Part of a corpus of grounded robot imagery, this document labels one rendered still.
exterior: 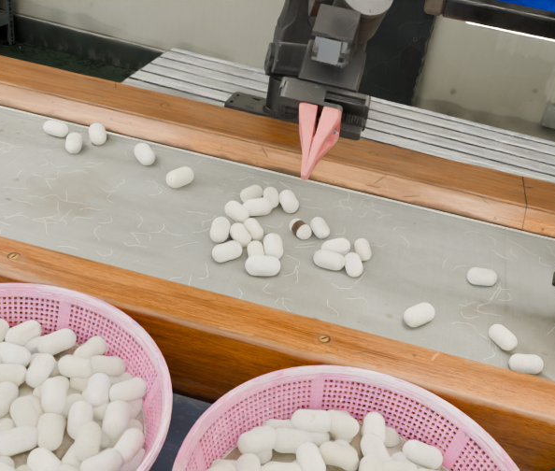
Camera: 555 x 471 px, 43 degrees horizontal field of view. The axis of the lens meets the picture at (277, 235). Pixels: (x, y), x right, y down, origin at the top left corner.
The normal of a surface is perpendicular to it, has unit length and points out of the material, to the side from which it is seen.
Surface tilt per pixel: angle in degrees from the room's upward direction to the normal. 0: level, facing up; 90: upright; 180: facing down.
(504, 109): 88
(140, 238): 0
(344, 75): 40
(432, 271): 0
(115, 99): 0
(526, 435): 90
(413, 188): 45
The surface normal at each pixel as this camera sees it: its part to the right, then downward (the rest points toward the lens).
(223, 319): 0.14, -0.83
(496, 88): -0.28, 0.49
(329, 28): -0.04, -0.30
